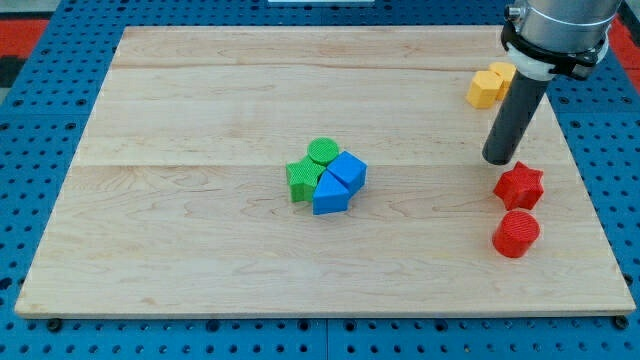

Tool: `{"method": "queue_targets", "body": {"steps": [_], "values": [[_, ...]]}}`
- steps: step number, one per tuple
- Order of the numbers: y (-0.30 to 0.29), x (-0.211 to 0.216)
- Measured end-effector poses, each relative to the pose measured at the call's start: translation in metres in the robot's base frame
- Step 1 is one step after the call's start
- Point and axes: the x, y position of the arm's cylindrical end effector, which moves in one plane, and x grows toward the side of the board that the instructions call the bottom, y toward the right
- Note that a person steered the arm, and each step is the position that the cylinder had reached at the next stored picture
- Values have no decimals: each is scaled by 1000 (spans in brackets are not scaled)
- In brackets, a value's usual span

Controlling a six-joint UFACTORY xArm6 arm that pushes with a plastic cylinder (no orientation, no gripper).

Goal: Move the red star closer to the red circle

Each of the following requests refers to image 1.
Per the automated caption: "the red star block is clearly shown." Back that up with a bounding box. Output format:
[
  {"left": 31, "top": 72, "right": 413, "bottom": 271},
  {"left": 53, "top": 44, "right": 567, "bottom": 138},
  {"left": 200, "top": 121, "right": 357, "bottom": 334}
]
[{"left": 493, "top": 161, "right": 544, "bottom": 210}]

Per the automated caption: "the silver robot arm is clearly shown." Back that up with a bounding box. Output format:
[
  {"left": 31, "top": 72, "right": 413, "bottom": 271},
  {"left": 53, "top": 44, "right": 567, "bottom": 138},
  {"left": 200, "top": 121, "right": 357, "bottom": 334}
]
[{"left": 501, "top": 0, "right": 621, "bottom": 81}]

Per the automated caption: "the green star block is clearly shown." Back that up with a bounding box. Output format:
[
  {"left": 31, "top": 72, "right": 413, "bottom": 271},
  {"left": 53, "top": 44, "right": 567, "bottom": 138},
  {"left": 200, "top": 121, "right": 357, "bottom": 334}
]
[{"left": 285, "top": 156, "right": 326, "bottom": 202}]

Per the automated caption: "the blue wedge block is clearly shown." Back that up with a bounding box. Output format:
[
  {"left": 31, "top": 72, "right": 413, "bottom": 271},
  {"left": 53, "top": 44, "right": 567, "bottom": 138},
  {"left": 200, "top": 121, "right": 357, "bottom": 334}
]
[{"left": 312, "top": 171, "right": 350, "bottom": 215}]

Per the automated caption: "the green cylinder block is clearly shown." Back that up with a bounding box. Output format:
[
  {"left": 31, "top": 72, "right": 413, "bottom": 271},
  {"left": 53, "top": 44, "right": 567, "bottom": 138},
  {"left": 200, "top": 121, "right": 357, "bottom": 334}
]
[{"left": 307, "top": 137, "right": 340, "bottom": 166}]

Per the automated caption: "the blue cube block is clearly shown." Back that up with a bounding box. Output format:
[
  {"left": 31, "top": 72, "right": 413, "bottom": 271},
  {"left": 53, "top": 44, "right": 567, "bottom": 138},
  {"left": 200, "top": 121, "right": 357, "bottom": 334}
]
[{"left": 327, "top": 151, "right": 367, "bottom": 196}]

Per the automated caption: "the wooden board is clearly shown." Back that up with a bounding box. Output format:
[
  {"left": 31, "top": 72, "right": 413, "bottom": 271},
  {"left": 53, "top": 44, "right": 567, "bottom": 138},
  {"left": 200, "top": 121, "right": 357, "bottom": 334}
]
[{"left": 15, "top": 26, "right": 636, "bottom": 319}]

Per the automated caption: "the yellow hexagon block front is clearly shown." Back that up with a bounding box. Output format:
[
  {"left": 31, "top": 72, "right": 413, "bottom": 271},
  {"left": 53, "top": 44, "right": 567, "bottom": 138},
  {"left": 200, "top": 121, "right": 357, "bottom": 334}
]
[{"left": 465, "top": 70, "right": 503, "bottom": 109}]

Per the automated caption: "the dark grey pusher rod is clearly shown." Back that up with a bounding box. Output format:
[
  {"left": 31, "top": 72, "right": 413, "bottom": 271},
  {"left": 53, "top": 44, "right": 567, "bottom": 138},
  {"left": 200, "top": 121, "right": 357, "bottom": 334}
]
[{"left": 482, "top": 71, "right": 549, "bottom": 165}]

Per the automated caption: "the red cylinder block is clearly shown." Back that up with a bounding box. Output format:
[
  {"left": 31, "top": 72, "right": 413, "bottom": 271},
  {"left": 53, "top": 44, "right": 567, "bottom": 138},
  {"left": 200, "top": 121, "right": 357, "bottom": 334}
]
[{"left": 492, "top": 210, "right": 540, "bottom": 258}]

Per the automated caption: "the yellow block behind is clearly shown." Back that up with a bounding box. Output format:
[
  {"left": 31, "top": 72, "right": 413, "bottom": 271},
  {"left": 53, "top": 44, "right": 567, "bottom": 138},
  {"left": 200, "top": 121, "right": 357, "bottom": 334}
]
[{"left": 489, "top": 62, "right": 517, "bottom": 101}]

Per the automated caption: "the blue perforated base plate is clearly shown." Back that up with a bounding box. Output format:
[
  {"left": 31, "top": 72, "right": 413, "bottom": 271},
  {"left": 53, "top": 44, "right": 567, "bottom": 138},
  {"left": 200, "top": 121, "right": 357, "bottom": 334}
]
[{"left": 1, "top": 0, "right": 639, "bottom": 359}]

